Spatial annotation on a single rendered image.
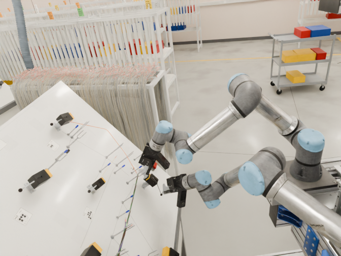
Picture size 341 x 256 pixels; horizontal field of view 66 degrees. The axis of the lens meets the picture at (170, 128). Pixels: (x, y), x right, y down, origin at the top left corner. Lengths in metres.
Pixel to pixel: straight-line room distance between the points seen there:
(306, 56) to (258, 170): 4.33
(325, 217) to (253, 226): 1.79
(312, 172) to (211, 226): 1.47
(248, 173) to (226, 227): 1.76
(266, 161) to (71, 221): 0.79
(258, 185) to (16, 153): 0.93
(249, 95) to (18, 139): 0.98
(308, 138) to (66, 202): 1.12
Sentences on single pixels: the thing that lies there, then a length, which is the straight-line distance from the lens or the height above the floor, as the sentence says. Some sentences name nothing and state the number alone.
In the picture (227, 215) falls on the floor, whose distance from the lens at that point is 2.81.
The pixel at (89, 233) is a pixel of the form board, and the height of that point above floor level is 1.26.
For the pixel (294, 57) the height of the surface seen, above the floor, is 0.66.
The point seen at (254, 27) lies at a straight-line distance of 9.34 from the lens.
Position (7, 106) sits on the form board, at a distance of 4.26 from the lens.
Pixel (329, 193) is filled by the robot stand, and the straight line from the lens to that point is 1.59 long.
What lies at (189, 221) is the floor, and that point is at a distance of 2.77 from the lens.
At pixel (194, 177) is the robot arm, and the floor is 1.26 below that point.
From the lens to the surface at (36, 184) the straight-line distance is 1.07.
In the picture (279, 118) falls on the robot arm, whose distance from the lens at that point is 1.40.
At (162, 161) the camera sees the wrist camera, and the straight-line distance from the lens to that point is 1.38.
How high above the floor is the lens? 2.12
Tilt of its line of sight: 30 degrees down
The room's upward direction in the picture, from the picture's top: 8 degrees counter-clockwise
